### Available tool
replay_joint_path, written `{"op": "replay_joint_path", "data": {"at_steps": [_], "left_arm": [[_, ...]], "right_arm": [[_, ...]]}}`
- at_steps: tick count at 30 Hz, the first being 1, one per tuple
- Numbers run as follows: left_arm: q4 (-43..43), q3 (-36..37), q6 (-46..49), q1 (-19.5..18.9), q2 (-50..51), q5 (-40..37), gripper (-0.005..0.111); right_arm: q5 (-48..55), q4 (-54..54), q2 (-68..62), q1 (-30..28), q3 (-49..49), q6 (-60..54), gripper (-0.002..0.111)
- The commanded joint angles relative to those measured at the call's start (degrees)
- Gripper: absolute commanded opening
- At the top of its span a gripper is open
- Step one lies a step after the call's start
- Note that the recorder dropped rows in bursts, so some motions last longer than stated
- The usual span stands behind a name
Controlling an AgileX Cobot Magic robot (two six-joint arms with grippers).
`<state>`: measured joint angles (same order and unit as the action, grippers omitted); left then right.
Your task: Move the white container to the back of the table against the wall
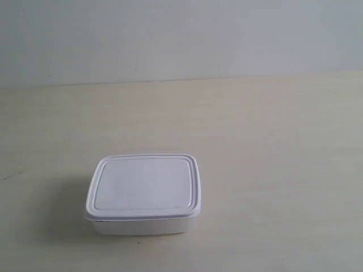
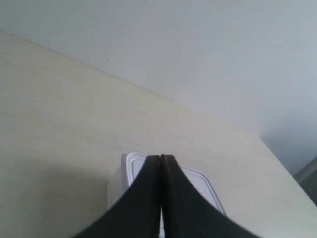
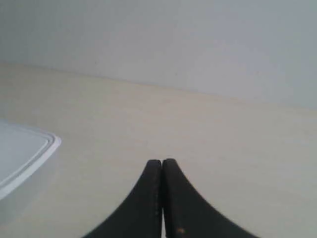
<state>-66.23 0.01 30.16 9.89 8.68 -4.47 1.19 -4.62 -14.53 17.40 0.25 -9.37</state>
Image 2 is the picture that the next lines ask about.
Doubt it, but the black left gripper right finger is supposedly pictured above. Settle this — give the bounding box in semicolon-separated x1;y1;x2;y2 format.
160;155;258;238

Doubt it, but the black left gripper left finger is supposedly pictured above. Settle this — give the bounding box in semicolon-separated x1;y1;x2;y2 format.
75;155;161;238

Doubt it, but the white lidded plastic container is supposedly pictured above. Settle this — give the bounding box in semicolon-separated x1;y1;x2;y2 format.
106;152;228;238

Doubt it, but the grey object beyond table edge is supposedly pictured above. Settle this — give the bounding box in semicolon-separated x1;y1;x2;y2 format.
294;158;317;205

